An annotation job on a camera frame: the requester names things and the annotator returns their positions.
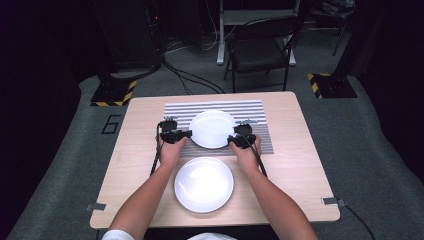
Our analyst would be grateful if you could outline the black table cable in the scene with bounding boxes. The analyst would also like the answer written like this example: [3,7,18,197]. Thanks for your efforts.
[343,201,377,240]

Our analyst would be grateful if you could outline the black folding chair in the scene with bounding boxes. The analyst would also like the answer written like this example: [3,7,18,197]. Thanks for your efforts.
[222,14,309,94]

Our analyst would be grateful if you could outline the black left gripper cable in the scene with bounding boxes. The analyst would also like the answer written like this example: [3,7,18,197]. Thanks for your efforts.
[149,121,168,177]

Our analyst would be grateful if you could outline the person's right hand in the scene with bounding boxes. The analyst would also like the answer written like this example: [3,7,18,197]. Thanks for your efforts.
[229,134,263,175]

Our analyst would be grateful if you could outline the white desk frame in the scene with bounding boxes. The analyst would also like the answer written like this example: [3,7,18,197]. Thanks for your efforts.
[215,0,298,67]

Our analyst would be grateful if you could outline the black stand with hazard stripes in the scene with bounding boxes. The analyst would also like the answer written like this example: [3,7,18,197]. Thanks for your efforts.
[306,0,371,100]
[87,0,138,108]

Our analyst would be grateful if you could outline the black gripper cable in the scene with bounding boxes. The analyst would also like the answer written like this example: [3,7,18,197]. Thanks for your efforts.
[149,121,168,177]
[240,131,269,178]

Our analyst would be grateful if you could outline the grey tape piece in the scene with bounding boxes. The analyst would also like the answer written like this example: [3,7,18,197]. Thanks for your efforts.
[321,196,348,207]
[85,202,107,213]

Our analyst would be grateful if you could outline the black floor cables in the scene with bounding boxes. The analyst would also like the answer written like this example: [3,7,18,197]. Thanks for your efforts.
[161,54,226,96]

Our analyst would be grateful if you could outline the dark equipment cabinet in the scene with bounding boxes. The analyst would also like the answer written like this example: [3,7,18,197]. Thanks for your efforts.
[89,0,164,73]

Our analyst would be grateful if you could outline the white round plate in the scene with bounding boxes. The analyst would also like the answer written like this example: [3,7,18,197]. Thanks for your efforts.
[188,109,239,150]
[173,156,235,214]

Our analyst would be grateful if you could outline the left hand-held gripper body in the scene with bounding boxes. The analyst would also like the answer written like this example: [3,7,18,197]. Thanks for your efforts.
[159,115,184,145]

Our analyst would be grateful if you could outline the striped grey placemat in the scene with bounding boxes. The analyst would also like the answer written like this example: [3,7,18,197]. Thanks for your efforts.
[157,99,275,159]

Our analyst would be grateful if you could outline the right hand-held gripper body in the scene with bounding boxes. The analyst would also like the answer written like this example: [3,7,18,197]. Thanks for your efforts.
[232,118,260,150]

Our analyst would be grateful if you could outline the person's left hand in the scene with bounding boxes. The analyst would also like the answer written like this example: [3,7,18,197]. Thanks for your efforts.
[157,135,190,170]

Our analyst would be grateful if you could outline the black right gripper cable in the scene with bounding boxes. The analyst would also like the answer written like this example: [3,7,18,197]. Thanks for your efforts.
[240,131,269,178]

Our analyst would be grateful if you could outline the dark chair with clutter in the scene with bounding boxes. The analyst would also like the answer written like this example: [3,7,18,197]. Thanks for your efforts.
[308,0,357,57]

